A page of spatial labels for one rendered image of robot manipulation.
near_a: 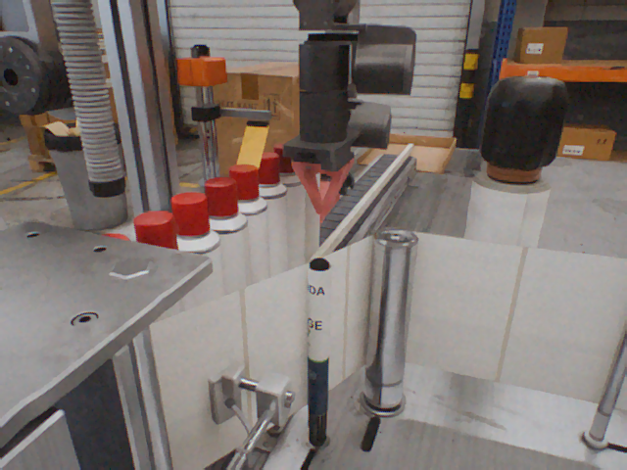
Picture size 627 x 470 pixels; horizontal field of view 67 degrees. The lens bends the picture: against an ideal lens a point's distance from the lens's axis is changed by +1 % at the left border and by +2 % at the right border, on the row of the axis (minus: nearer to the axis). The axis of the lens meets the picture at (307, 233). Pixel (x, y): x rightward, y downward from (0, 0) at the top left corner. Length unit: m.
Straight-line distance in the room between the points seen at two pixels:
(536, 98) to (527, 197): 0.11
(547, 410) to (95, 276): 0.46
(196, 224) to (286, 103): 0.72
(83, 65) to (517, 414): 0.52
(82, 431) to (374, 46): 0.44
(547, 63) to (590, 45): 0.88
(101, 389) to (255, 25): 5.00
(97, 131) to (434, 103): 4.45
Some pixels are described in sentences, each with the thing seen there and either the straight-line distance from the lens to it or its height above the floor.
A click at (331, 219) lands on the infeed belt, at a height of 0.88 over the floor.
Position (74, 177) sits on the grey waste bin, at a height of 0.36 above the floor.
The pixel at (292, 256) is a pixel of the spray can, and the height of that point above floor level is 0.93.
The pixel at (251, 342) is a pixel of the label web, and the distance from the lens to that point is 0.37.
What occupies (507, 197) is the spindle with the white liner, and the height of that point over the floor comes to 1.06.
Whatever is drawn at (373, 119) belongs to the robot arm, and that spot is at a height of 1.09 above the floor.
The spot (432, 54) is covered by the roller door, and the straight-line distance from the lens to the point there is 4.78.
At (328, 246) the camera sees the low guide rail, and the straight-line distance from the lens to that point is 0.73.
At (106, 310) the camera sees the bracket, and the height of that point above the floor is 1.14.
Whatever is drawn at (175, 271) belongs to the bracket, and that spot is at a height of 1.14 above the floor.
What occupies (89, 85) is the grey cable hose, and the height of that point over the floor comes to 1.18.
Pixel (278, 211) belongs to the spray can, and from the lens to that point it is 0.59.
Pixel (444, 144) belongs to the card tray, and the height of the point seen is 0.85.
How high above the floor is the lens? 1.24
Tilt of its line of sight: 25 degrees down
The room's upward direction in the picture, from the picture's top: straight up
